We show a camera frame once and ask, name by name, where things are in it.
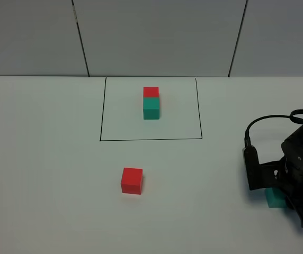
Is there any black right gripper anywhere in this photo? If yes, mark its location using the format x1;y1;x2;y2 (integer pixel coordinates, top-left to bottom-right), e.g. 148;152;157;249
260;157;303;228

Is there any green cube block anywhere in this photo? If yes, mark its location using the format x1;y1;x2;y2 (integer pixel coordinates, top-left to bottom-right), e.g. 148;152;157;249
264;188;287;208

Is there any red cube block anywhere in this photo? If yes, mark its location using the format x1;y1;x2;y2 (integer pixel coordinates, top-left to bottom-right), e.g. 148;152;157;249
121;168;143;195

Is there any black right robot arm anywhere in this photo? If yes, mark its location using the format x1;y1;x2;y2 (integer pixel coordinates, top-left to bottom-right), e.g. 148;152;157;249
264;125;303;228

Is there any green template cube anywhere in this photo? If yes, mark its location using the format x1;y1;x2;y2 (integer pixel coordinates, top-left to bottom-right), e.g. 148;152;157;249
143;97;160;120

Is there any red template cube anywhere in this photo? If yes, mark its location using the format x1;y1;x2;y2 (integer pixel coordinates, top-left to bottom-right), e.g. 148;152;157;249
143;86;159;98

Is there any black outlined template sheet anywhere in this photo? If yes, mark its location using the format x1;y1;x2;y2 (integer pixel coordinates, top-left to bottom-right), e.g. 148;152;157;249
101;77;202;141

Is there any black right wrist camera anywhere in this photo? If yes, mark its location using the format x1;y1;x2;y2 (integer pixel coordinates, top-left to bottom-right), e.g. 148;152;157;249
243;146;261;191

